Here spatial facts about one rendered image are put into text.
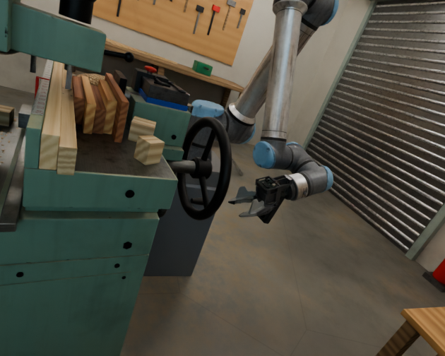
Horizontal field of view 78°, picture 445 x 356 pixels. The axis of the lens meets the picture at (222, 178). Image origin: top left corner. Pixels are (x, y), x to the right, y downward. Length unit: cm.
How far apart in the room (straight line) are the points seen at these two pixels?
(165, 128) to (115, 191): 27
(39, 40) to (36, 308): 46
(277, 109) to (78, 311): 77
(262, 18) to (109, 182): 399
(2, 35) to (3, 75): 359
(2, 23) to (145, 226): 38
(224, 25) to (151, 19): 93
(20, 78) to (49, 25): 353
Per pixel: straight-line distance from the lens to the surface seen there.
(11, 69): 411
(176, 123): 67
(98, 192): 44
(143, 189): 45
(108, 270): 59
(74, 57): 59
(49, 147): 41
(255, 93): 124
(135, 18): 387
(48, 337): 71
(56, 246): 53
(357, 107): 400
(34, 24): 59
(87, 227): 51
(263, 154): 93
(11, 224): 47
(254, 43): 426
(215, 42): 404
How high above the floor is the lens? 110
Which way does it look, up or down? 22 degrees down
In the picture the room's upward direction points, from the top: 20 degrees clockwise
